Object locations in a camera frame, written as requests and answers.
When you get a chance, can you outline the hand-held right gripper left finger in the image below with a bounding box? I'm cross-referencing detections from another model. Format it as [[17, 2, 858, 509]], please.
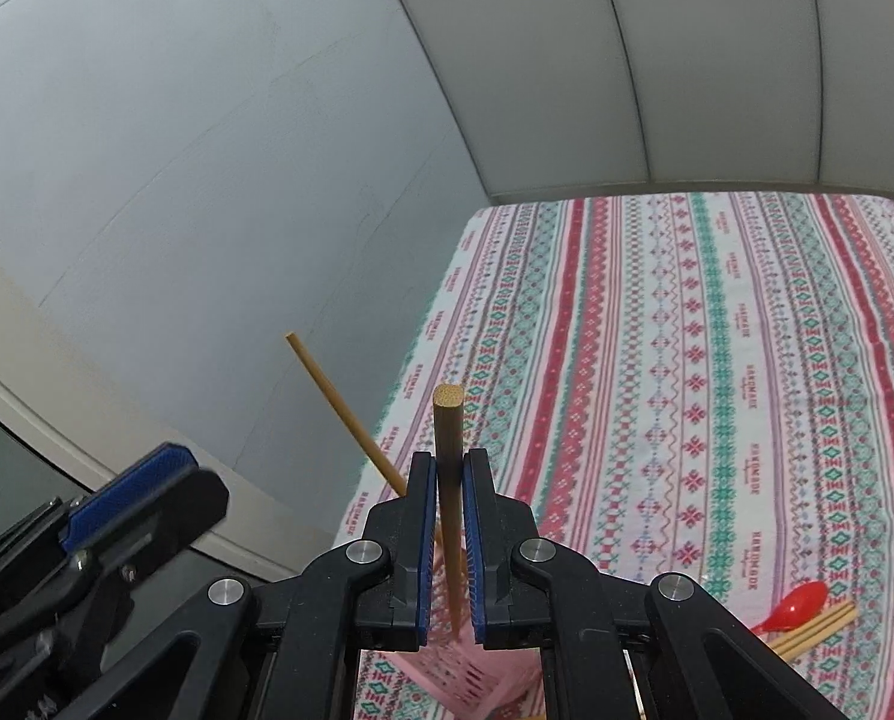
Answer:
[[87, 450, 439, 720]]

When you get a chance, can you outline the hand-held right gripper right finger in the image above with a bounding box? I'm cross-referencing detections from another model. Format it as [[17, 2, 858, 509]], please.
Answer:
[[462, 448, 849, 720]]

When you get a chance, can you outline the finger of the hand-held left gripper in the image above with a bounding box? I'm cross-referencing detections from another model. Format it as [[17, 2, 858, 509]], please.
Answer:
[[79, 467, 230, 602], [57, 444, 197, 556]]

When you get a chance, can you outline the pink plastic utensil holder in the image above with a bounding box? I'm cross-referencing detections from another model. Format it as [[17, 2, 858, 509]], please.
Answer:
[[379, 532, 544, 720]]

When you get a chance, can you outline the red plastic spoon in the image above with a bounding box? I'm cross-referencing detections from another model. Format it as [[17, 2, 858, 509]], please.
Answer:
[[751, 581, 830, 635]]

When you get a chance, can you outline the striped patterned tablecloth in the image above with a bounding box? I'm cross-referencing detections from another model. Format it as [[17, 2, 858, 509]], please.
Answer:
[[331, 191, 894, 720]]

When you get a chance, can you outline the grey kitchen cabinet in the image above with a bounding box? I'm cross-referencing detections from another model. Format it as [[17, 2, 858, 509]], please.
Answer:
[[376, 0, 894, 203]]

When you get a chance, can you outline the beige door frame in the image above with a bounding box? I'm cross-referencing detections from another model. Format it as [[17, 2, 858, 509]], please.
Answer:
[[0, 225, 320, 587]]

